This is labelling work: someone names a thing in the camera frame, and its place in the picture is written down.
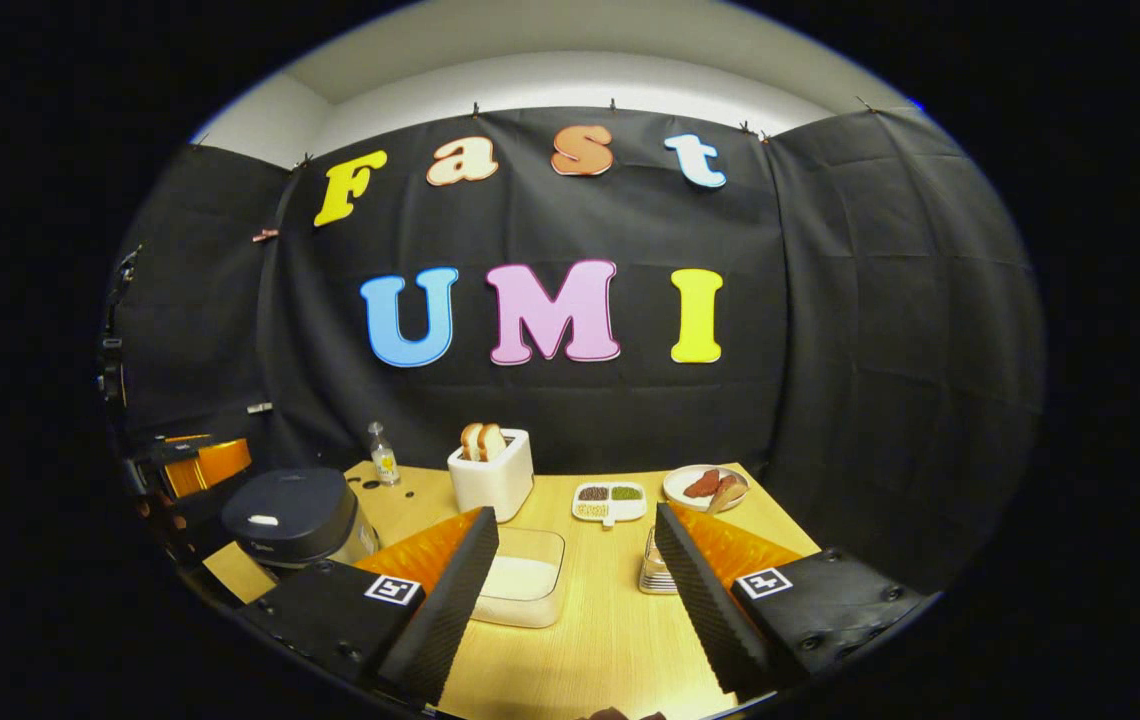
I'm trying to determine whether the white toaster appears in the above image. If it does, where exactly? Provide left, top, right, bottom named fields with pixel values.
left=447, top=429, right=535, bottom=523

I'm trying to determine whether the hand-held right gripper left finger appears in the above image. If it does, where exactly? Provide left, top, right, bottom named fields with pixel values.
left=235, top=507, right=501, bottom=706

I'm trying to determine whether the small glass bottle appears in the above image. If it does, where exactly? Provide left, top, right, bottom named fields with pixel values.
left=367, top=421, right=401, bottom=487

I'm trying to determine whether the black equipment stand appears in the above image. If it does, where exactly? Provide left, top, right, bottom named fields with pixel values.
left=98, top=245, right=143, bottom=406

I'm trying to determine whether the white divided dish with beans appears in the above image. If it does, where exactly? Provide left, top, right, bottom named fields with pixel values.
left=571, top=481, right=649, bottom=528

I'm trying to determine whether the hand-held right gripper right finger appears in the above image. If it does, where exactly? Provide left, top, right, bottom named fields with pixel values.
left=655, top=502, right=931, bottom=701

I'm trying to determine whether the dark grey rice cooker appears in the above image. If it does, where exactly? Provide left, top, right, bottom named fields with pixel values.
left=221, top=467, right=381, bottom=581

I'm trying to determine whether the white round plate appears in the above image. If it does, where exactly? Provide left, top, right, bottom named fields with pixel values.
left=662, top=464, right=751, bottom=513

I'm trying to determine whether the metal wire chopstick holder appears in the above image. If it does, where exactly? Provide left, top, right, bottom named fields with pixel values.
left=639, top=527, right=681, bottom=596

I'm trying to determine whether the clear box with rice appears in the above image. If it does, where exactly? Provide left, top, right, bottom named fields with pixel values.
left=470, top=527, right=567, bottom=629

